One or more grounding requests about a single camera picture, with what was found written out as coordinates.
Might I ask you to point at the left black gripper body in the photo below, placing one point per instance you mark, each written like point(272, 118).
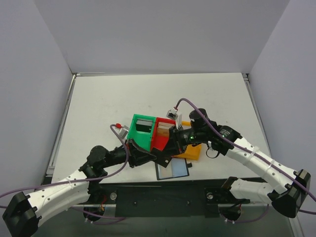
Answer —
point(132, 153)

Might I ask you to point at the green plastic bin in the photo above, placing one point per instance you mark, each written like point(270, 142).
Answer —
point(143, 139)

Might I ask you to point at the red plastic bin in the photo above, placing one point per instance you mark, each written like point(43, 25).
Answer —
point(158, 141)

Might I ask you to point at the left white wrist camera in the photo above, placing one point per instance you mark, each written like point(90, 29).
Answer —
point(123, 130)

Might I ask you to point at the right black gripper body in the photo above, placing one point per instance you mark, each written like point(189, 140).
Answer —
point(176, 138)

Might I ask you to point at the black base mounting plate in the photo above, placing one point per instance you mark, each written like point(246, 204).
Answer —
point(166, 199)

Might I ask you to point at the aluminium frame rail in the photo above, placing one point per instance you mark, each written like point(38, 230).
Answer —
point(67, 195)

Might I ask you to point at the tan cards in red bin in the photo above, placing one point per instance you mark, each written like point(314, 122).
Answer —
point(163, 129)

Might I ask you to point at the yellow plastic bin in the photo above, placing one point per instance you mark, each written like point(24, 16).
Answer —
point(192, 152)

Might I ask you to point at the black card holder wallet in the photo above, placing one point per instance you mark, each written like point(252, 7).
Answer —
point(177, 168)

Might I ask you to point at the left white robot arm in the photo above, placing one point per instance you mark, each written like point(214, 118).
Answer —
point(26, 212)

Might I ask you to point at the dark cards in green bin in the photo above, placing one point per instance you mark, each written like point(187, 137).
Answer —
point(144, 125)

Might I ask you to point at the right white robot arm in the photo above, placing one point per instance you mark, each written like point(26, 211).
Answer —
point(232, 144)

